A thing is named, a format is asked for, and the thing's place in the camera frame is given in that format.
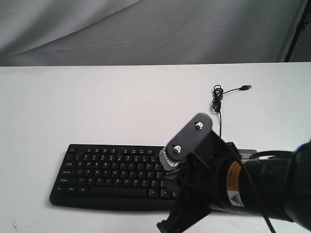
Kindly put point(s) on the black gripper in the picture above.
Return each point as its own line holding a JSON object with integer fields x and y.
{"x": 197, "y": 173}

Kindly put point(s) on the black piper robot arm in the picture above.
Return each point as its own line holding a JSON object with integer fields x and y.
{"x": 273, "y": 185}

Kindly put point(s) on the black acer keyboard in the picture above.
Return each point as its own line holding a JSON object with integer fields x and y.
{"x": 112, "y": 178}

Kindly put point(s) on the black tripod stand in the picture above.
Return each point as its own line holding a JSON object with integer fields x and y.
{"x": 299, "y": 28}

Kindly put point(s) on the grey backdrop cloth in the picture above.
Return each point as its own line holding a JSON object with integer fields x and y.
{"x": 145, "y": 32}

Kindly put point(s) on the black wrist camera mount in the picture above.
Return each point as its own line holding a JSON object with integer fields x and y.
{"x": 195, "y": 138}

